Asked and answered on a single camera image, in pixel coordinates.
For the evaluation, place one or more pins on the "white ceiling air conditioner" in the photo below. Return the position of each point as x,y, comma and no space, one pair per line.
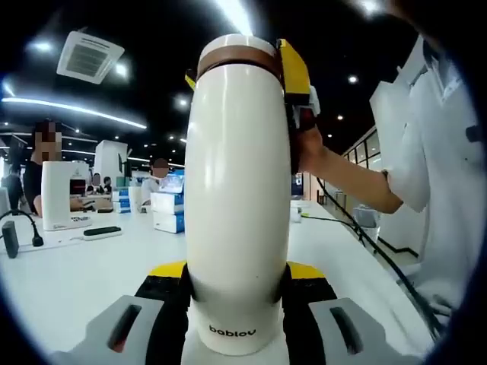
89,59

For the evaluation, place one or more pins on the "blue and white tissue bundle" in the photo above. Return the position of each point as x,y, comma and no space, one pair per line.
167,224

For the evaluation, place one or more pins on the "blue display kiosk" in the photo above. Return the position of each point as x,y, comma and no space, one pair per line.
297,184

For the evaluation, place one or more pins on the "white desktop water dispenser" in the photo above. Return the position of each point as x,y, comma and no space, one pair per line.
55,197

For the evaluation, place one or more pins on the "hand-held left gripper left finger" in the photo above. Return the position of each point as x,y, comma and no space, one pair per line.
160,304

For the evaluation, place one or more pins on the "black and white oblong device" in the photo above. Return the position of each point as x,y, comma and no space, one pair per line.
102,231

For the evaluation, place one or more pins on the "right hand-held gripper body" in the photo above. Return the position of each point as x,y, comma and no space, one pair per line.
304,118

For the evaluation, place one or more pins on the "small blue and white box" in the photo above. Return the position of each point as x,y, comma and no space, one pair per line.
121,203

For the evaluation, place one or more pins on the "white paper roll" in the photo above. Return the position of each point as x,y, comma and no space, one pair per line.
135,199

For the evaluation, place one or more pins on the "white brown-banded cup lid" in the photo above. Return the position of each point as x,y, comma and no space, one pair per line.
236,57

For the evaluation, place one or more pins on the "curved ceiling light strip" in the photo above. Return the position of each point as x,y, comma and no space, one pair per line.
76,109
236,17

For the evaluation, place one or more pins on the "person's right hand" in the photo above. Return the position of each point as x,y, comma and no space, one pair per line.
310,152

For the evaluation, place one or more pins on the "white table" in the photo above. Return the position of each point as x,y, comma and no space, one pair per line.
95,273

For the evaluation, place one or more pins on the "white water cup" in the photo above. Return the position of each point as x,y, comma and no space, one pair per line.
236,190

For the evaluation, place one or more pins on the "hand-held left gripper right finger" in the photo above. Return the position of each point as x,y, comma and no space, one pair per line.
308,304

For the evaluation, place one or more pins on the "black pillar-mounted monitor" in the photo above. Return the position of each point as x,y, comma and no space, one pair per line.
121,165

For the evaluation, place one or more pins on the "white office chair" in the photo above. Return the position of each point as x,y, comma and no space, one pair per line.
365,218

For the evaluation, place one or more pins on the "black power adapter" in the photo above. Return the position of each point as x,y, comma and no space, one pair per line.
10,239

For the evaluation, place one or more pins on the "small white object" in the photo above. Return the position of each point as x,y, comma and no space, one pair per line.
296,216

